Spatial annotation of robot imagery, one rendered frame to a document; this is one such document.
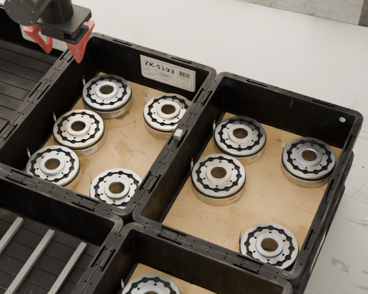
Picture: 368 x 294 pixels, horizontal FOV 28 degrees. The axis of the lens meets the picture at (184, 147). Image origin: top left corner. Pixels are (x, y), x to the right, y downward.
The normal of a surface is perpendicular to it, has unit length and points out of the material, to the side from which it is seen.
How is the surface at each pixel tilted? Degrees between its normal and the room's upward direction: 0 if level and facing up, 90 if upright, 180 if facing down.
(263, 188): 0
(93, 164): 0
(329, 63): 0
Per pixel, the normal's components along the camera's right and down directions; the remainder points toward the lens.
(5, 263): -0.02, -0.65
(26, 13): -0.34, 0.73
